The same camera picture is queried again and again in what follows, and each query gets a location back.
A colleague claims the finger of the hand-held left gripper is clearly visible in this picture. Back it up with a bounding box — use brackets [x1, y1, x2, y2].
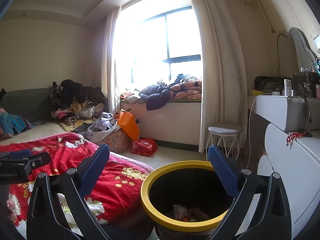
[24, 151, 52, 175]
[0, 150, 32, 160]

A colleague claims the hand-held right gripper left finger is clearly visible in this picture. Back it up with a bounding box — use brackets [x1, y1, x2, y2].
[26, 143, 110, 240]

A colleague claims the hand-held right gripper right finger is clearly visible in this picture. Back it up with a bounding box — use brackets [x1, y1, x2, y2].
[207, 144, 292, 240]

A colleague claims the white plastic bag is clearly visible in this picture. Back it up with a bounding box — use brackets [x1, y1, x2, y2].
[172, 204, 188, 220]

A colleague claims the yellow-rimmed black bin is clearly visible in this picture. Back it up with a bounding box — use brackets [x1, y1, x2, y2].
[140, 160, 237, 240]

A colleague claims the red floral blanket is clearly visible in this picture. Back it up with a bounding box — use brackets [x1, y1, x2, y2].
[0, 132, 150, 227]

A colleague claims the beige bed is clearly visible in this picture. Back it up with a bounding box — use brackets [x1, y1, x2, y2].
[0, 122, 68, 145]

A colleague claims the teal patterned blanket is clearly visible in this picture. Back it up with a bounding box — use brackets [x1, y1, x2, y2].
[0, 107, 35, 138]

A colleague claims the floral fabric basket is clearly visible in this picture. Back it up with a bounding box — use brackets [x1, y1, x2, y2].
[101, 127, 133, 153]

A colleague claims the lilac grey garment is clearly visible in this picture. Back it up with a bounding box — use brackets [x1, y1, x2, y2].
[87, 112, 120, 142]

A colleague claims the grey headboard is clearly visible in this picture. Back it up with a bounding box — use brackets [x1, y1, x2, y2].
[0, 87, 108, 123]

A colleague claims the red plastic shopping bag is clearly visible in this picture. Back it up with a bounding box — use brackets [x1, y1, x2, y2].
[130, 138, 159, 157]

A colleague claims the orange paper bag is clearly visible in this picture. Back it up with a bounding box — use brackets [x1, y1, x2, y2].
[116, 109, 140, 141]

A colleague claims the pile of mixed clothes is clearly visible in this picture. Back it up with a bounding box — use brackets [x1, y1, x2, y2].
[51, 100, 108, 130]

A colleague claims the white drawer cabinet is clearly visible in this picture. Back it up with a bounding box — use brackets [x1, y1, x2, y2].
[256, 124, 320, 227]

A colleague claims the white window seat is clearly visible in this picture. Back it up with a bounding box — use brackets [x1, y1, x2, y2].
[120, 100, 202, 145]

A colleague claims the red white clothes heap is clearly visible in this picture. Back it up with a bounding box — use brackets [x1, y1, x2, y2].
[120, 91, 140, 104]

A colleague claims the white vanity desk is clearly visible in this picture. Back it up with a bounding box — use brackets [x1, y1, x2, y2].
[247, 94, 320, 132]

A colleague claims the pink floral quilt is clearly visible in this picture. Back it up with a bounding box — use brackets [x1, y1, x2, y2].
[169, 77, 202, 100]

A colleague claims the black desk lamp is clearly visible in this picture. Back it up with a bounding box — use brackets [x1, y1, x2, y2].
[299, 86, 313, 138]

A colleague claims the dark blue jacket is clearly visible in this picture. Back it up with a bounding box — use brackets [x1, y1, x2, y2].
[138, 84, 172, 111]

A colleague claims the wide cream curtain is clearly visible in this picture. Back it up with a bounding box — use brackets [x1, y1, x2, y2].
[185, 0, 248, 153]

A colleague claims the wavy-framed mirror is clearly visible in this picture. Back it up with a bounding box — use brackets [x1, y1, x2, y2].
[276, 27, 319, 72]

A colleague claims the white wire stool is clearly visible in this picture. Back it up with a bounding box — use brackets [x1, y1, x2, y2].
[206, 123, 243, 160]

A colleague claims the white cable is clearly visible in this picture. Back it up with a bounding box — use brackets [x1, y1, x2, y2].
[245, 93, 274, 168]

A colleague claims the red bead string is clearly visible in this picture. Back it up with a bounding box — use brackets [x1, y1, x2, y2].
[286, 131, 307, 145]

